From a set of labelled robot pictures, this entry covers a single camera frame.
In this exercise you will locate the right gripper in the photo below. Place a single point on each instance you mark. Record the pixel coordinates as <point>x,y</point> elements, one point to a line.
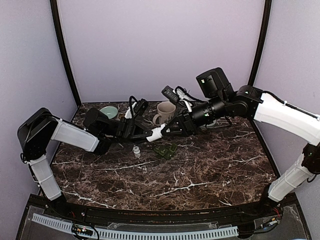
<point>187,126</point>

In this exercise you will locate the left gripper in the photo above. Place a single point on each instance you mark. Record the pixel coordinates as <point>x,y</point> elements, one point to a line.
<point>128,129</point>

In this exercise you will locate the white pill bottle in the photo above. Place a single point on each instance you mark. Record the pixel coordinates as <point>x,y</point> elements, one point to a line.
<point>156,133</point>
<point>136,151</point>

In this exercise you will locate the green weekly pill organizer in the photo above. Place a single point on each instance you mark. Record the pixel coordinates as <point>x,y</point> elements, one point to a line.
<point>166,152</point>

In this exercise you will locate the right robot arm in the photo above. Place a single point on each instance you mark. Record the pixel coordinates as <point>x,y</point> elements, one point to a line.
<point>259,105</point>

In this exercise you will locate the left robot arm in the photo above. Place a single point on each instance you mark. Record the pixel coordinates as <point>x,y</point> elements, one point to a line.
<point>39,130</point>

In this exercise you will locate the cream ceramic mug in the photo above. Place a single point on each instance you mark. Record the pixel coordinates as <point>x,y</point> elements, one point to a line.
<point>165,112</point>

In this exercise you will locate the teal bowl on plate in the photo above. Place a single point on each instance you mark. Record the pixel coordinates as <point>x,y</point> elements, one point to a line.
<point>110,111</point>

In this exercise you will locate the teal bowl right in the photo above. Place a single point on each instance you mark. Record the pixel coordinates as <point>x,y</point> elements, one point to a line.
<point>210,124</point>

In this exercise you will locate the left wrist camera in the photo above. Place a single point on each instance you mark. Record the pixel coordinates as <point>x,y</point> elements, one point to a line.
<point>136,107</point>

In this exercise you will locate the white slotted cable duct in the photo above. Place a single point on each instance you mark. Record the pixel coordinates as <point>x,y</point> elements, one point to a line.
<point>121,231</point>

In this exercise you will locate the black front rail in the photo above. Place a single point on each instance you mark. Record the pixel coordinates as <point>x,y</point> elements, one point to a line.
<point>241,214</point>

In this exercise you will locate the left black frame post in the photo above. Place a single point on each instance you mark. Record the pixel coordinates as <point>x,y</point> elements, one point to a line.
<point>63,51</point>

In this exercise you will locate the black frame post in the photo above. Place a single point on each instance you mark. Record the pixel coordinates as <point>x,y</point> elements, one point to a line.
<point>63,51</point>
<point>261,42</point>

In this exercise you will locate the right black frame post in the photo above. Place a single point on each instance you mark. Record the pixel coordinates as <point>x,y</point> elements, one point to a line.
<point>261,42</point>

